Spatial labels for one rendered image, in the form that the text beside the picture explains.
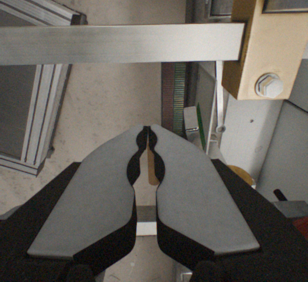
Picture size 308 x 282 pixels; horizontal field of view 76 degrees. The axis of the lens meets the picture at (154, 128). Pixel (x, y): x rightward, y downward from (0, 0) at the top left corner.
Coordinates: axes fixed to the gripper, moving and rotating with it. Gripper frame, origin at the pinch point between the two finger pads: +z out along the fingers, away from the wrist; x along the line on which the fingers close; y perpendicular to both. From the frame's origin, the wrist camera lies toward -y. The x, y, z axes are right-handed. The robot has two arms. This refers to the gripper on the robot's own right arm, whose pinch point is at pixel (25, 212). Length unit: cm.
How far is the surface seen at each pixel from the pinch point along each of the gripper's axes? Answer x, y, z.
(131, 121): 27, -8, 83
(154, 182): 68, -21, 75
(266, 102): -9, -47, 20
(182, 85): -16.5, -26.3, 12.3
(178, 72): -18.7, -25.5, 12.3
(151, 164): 53, -20, 75
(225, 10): -27.6, -29.5, 4.5
